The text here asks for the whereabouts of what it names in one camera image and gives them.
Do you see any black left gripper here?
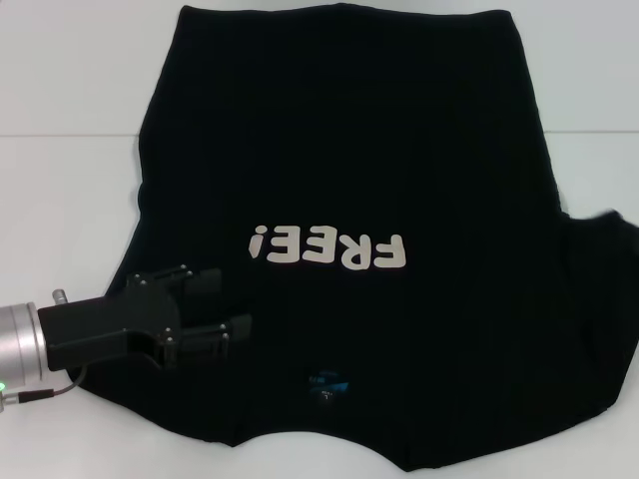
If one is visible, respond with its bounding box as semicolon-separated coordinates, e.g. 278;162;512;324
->
37;265;254;371

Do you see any black shirt with FREE print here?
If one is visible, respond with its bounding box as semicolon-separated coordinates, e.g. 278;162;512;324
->
74;3;639;479

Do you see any thin left arm cable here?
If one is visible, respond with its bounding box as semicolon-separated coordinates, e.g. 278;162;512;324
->
0;366;90;413

